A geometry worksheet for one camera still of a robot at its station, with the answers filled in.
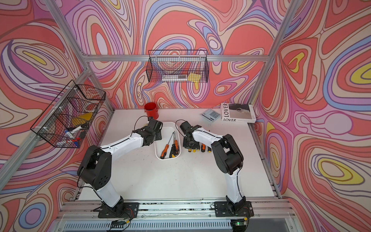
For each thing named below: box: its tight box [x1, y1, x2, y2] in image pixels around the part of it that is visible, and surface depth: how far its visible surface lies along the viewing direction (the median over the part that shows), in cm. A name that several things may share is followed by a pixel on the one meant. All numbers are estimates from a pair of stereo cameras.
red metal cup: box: [143, 101, 159, 120], surface depth 110 cm
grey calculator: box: [200, 108, 221, 123], surface depth 117 cm
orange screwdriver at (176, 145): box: [173, 130, 180, 155], surface depth 95 cm
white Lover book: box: [220, 102, 257, 124], surface depth 114 cm
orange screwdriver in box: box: [160, 130, 176, 160], surface depth 93 cm
